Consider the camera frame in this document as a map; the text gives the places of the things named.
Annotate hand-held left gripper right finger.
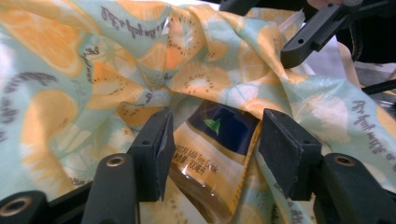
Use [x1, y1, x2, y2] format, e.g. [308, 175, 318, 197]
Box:
[258, 107, 323, 202]

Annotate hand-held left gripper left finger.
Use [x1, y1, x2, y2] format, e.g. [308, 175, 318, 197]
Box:
[129, 106, 177, 203]

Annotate milk tea bottle yellow label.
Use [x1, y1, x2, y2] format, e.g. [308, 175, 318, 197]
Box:
[169, 100, 262, 224]

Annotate teal orange-print fabric bag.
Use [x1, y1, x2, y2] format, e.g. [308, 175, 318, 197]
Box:
[0, 0, 396, 224]

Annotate white table mat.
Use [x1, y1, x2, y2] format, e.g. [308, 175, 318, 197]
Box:
[298, 34, 353, 77]

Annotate right hand-held gripper black cable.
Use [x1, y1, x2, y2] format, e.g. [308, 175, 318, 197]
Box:
[348, 20, 366, 62]

